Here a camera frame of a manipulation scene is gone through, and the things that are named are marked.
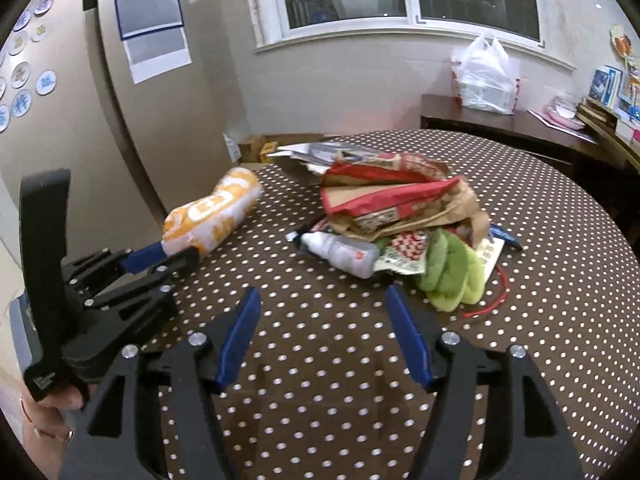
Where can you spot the dark wooden side table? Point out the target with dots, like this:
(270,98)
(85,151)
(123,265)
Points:
(500,125)

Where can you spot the blue book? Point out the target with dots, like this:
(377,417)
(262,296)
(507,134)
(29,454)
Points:
(604,85)

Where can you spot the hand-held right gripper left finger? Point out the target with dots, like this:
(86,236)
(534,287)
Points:
(237,332)

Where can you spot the brown wooden desk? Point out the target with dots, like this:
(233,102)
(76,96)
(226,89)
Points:
(620,160)

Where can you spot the blue plastic strip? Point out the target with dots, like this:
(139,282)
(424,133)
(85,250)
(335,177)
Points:
(505,235)

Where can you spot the green cloth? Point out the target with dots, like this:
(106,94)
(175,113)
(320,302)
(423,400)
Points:
(450,270)

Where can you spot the white card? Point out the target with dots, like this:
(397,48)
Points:
(490,257)

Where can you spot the white-edged grey sheet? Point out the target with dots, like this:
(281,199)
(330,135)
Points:
(157,55)

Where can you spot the red white checkered wrapper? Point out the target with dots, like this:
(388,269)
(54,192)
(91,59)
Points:
(405,252)

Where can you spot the white bottle red label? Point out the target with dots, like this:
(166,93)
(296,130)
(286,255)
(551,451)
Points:
(340,252)

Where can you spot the person's left forearm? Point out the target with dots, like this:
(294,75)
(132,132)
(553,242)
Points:
(30,457)

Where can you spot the stack of papers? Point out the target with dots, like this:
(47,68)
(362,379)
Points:
(310,155)

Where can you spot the blue-framed grey sheet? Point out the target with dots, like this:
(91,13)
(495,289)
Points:
(149,12)

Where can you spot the light blue plastic bin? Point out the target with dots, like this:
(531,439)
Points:
(21,330)

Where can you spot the yellow carton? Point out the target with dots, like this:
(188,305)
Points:
(268,152)

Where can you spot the orange white snack packet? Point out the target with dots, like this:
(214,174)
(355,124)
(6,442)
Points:
(215,210)

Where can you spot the white plastic bag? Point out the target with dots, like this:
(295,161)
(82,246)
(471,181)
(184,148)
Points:
(485,80)

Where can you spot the small brown carton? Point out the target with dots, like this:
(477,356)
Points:
(250,149)

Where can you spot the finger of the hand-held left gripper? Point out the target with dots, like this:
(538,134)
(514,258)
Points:
(175,266)
(142,258)

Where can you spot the white sliding window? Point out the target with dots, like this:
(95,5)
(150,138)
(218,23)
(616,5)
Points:
(410,25)

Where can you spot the flat stack of books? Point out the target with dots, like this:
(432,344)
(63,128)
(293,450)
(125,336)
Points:
(600,112)

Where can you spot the brown polka dot tablecloth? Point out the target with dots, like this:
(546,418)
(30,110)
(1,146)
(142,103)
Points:
(320,390)

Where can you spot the round paper fan ornament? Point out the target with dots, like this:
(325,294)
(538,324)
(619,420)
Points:
(620,40)

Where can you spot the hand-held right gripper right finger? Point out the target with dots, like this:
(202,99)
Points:
(407,335)

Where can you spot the person's left hand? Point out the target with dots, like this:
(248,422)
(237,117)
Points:
(50,415)

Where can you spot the group of round lettered magnets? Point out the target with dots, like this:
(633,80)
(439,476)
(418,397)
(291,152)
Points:
(22,75)

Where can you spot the brown paper bag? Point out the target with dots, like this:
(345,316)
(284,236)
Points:
(465,210)

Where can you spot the pink paper sheet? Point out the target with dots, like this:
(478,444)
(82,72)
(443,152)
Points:
(545,119)

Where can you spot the red cardboard box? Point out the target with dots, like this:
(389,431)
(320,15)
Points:
(295,139)

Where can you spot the bronze refrigerator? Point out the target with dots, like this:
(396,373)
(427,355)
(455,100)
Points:
(150,135)

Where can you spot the red brown snack packet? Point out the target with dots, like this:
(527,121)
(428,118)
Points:
(390,200)

